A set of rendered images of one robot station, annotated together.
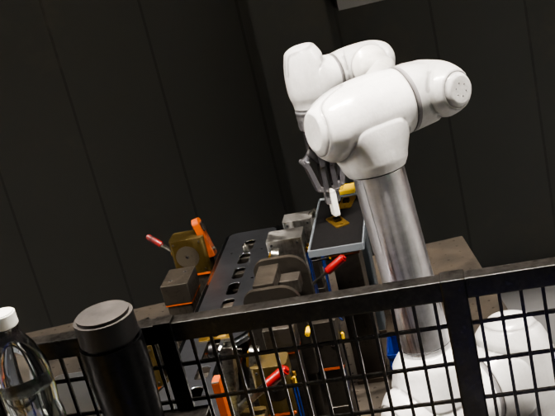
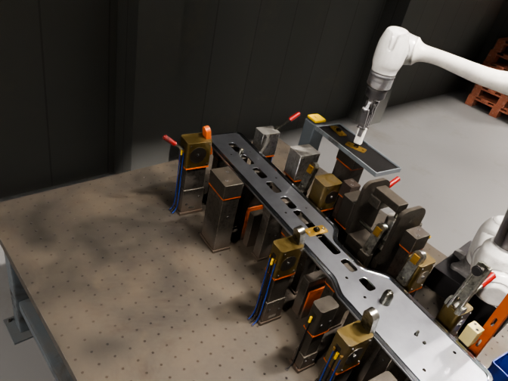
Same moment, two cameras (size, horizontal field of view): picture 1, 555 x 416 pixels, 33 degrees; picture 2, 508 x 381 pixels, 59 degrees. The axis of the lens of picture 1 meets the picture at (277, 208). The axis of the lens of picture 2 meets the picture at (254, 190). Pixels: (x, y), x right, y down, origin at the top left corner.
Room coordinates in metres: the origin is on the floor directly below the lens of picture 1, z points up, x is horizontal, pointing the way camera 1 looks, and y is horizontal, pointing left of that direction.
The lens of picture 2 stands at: (1.52, 1.34, 1.94)
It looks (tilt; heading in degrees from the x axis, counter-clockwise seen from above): 34 degrees down; 310
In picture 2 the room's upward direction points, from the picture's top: 13 degrees clockwise
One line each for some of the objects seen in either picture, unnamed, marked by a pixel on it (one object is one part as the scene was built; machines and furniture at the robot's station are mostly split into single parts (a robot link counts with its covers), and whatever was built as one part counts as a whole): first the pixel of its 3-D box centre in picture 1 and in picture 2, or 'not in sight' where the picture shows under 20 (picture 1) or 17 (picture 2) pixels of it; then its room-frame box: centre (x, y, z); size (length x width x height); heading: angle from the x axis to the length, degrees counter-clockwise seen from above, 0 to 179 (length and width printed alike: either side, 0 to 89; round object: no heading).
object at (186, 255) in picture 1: (197, 288); (188, 175); (2.76, 0.30, 0.88); 0.14 x 0.09 x 0.36; 79
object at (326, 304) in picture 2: not in sight; (309, 337); (1.91, 0.46, 0.84); 0.10 x 0.05 x 0.29; 79
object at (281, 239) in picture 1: (305, 300); (295, 191); (2.43, -0.02, 0.90); 0.13 x 0.08 x 0.41; 79
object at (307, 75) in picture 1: (310, 73); (391, 49); (2.30, -0.16, 1.55); 0.13 x 0.11 x 0.16; 111
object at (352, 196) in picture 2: not in sight; (345, 235); (2.13, 0.01, 0.89); 0.12 x 0.07 x 0.38; 79
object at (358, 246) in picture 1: (339, 222); (356, 147); (2.30, -0.15, 1.16); 0.37 x 0.14 x 0.02; 169
